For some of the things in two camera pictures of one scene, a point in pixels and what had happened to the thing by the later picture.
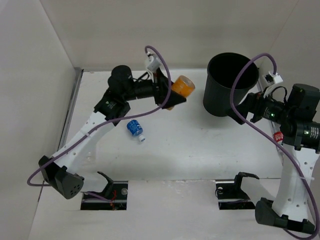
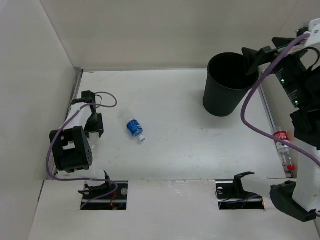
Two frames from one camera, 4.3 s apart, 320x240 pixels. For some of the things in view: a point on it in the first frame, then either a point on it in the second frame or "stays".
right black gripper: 253,103 to 250,54
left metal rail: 79,72 stays
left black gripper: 161,89 to 94,122
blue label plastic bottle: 136,129 stays
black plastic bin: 221,68 stays
